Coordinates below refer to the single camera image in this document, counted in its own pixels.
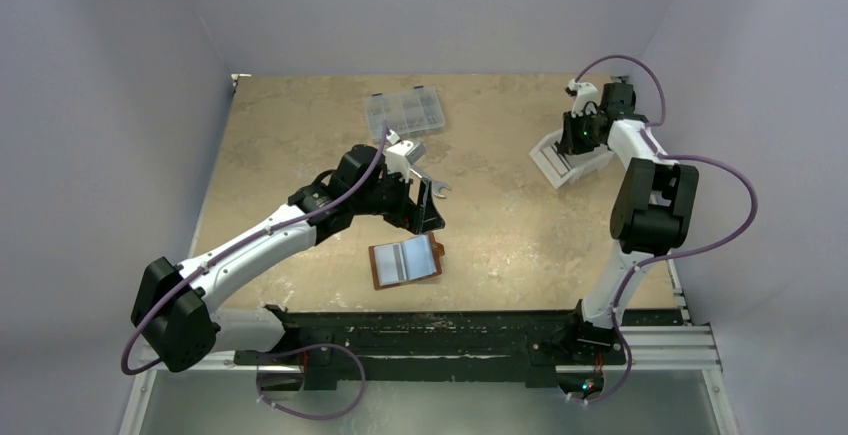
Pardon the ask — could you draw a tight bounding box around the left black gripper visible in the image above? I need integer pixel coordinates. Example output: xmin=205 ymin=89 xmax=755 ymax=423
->
xmin=352 ymin=164 xmax=443 ymax=234

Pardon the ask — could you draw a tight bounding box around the white plastic bin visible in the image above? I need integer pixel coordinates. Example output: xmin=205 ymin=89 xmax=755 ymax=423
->
xmin=529 ymin=129 xmax=614 ymax=189

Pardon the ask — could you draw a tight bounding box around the brown leather card holder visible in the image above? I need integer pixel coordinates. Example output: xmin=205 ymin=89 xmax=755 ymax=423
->
xmin=368 ymin=233 xmax=445 ymax=291

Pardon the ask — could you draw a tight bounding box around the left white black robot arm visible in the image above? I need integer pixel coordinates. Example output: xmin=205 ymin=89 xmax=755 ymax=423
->
xmin=130 ymin=142 xmax=449 ymax=372

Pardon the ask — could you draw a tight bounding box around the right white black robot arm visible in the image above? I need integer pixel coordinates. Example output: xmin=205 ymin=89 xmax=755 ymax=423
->
xmin=555 ymin=80 xmax=699 ymax=362

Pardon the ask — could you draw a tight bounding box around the white card in bin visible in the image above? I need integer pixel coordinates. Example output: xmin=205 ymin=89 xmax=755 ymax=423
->
xmin=540 ymin=147 xmax=570 ymax=178

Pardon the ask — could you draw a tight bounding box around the silver open-end wrench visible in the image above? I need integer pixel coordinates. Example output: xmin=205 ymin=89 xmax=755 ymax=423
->
xmin=410 ymin=165 xmax=451 ymax=199

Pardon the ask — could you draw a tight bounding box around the clear plastic screw organizer box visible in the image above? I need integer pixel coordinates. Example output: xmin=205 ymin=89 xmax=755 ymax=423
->
xmin=363 ymin=85 xmax=446 ymax=142

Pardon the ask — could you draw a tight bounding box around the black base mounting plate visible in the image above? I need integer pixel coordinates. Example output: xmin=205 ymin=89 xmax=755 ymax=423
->
xmin=235 ymin=308 xmax=627 ymax=390

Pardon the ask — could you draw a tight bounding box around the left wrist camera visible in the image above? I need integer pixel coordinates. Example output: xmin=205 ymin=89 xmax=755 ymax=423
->
xmin=383 ymin=130 xmax=426 ymax=180

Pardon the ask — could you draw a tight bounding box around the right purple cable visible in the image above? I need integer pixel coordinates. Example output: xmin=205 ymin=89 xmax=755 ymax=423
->
xmin=570 ymin=54 xmax=759 ymax=407

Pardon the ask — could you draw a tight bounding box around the purple cable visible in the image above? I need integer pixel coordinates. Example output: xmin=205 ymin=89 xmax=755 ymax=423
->
xmin=570 ymin=54 xmax=759 ymax=407
xmin=120 ymin=124 xmax=392 ymax=421

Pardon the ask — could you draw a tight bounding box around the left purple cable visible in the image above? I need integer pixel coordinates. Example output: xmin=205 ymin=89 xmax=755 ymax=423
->
xmin=120 ymin=124 xmax=392 ymax=421

